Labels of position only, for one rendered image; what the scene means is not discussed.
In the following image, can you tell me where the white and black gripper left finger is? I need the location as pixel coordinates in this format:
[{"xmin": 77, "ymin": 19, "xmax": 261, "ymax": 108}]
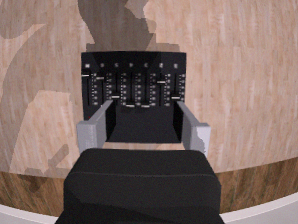
[{"xmin": 76, "ymin": 100, "xmax": 116, "ymax": 155}]

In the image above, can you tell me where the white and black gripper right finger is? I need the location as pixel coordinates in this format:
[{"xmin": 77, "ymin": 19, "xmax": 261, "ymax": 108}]
[{"xmin": 173, "ymin": 101, "xmax": 211, "ymax": 158}]

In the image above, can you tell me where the black lighting desk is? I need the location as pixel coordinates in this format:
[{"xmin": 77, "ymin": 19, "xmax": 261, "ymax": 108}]
[{"xmin": 81, "ymin": 51, "xmax": 187, "ymax": 144}]

